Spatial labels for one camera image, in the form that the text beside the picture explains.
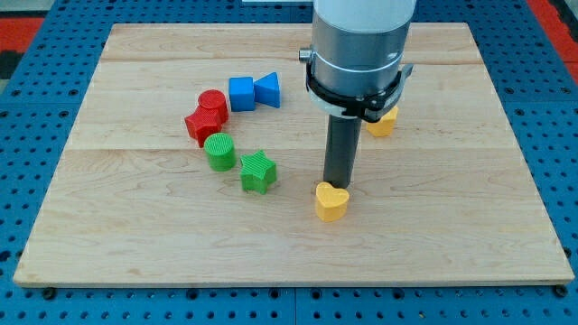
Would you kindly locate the green cylinder block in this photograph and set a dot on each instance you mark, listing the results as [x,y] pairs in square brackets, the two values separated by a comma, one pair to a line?
[220,151]

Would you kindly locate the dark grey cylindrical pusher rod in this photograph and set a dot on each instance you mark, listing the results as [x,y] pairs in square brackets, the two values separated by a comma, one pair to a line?
[341,147]

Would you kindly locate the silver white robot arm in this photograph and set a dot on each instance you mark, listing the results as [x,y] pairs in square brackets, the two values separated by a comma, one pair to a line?
[353,71]

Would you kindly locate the red star block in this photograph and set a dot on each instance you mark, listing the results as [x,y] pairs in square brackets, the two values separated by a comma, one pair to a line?
[203,123]

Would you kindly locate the blue cube block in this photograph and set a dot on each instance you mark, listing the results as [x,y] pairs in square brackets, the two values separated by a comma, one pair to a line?
[241,94]

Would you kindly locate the wooden board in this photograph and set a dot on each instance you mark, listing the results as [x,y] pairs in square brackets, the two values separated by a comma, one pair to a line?
[446,200]

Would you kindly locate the black clamp bracket on arm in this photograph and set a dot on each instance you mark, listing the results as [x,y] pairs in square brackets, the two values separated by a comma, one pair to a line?
[368,108]

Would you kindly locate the blue triangle block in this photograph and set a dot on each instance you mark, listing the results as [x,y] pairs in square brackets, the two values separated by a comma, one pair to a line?
[267,90]

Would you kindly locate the red cylinder block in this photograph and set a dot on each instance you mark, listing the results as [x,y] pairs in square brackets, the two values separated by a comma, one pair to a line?
[214,99]

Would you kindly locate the green star block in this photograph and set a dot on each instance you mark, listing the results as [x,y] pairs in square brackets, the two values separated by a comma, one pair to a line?
[257,172]

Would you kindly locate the yellow heart block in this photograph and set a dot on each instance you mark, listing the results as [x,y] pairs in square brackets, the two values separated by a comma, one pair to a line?
[331,203]

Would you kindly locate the yellow block behind arm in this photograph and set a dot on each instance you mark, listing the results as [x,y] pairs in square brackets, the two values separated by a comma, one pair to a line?
[385,125]

